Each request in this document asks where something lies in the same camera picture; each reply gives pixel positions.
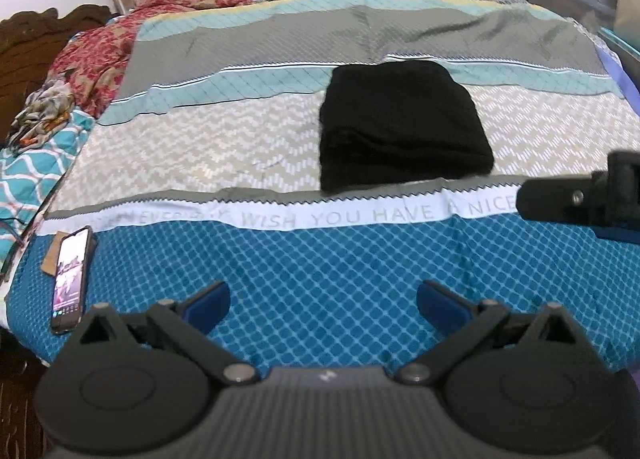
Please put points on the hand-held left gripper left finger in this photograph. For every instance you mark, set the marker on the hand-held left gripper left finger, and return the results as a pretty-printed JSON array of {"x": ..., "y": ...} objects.
[{"x": 209, "y": 303}]

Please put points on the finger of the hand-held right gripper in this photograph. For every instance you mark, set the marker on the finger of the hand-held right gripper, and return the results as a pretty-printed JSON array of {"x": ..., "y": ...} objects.
[{"x": 555, "y": 199}]

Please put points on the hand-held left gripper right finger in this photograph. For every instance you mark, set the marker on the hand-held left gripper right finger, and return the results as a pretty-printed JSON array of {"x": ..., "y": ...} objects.
[{"x": 437, "y": 303}]

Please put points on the black pants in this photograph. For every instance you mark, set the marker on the black pants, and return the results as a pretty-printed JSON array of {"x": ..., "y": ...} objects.
[{"x": 400, "y": 124}]

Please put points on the black smartphone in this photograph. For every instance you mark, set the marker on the black smartphone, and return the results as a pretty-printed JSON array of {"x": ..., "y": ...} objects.
[{"x": 72, "y": 279}]

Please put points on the brown cardboard piece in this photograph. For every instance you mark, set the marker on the brown cardboard piece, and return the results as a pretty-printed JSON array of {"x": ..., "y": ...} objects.
[{"x": 51, "y": 254}]

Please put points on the teal white patterned cloth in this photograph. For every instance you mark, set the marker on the teal white patterned cloth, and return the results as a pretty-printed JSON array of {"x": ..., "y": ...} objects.
[{"x": 35, "y": 174}]

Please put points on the red floral blanket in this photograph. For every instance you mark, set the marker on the red floral blanket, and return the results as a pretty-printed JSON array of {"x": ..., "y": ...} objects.
[{"x": 105, "y": 54}]

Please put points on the dark wooden headboard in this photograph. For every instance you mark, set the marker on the dark wooden headboard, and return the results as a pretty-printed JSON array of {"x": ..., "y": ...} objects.
[{"x": 30, "y": 59}]

